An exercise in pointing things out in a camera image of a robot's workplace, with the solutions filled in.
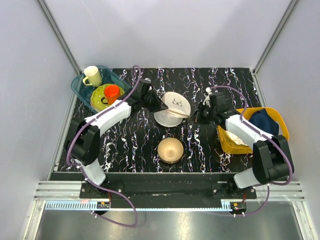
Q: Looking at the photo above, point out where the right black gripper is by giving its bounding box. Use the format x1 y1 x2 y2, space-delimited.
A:
188 102 217 126

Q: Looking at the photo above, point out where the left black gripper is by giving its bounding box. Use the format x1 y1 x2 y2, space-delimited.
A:
140 88 168 114

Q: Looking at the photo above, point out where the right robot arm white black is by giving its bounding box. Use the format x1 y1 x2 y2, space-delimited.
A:
195 87 294 199

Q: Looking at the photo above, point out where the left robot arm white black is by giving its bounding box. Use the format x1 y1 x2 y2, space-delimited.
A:
64 79 168 198

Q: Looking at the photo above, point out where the yellow plastic basket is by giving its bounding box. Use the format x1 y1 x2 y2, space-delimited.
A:
217 107 290 155

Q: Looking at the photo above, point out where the white cloth in basket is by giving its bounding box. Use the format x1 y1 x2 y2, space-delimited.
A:
224 130 248 148

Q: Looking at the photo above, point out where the black marble pattern mat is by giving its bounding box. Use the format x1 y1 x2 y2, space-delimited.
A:
98 67 261 173

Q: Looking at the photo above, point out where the navy blue garment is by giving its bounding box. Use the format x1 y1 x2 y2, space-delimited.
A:
248 109 280 136

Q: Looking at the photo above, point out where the orange cup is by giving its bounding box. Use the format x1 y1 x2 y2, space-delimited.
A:
101 84 121 105

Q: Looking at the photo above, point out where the teal plastic bin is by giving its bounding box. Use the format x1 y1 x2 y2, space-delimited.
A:
71 65 131 114

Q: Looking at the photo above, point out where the yellow-green plate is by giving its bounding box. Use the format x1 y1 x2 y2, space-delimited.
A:
90 84 125 112

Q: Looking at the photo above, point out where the pale yellow mug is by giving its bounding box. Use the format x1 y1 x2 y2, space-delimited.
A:
82 66 102 87

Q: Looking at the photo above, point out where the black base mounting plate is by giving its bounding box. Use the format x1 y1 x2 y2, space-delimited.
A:
69 172 258 203

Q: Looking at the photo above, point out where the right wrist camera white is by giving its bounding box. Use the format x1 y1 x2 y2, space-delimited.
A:
202 87 212 108

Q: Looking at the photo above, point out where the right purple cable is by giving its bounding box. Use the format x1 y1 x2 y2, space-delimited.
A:
209 85 295 217

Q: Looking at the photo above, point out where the purple cable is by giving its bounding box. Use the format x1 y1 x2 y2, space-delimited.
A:
209 85 295 217
66 64 139 228

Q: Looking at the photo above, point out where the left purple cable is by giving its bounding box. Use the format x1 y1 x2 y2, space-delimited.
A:
66 64 139 228

